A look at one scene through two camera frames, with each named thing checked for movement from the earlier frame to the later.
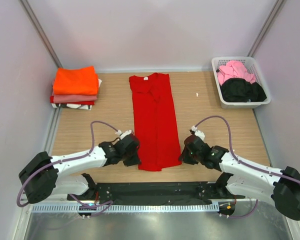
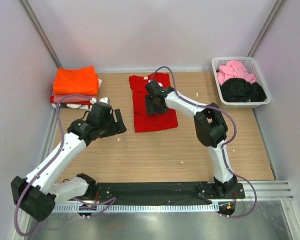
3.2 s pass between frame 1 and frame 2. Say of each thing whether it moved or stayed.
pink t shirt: stayed
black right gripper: moved
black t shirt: stayed
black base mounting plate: stayed
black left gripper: moved
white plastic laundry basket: stayed
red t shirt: moved
